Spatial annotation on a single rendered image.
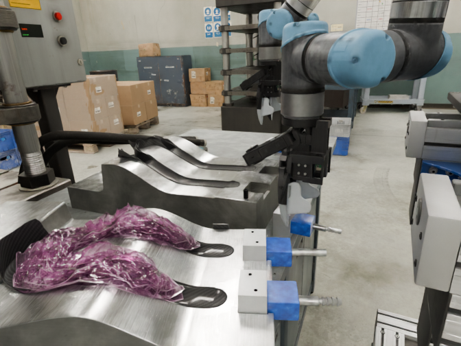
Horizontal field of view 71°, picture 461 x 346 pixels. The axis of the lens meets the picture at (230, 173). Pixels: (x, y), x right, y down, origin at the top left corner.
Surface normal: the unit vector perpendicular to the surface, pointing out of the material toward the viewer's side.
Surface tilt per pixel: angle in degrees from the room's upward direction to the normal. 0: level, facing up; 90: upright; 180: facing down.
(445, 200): 0
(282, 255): 90
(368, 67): 90
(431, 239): 90
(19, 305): 12
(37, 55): 90
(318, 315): 0
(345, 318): 0
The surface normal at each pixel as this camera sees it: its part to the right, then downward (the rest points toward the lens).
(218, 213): -0.38, 0.34
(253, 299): -0.09, 0.36
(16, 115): 0.51, 0.29
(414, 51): 0.38, 0.13
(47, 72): 0.92, 0.10
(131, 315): 0.43, -0.83
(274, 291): -0.04, -0.94
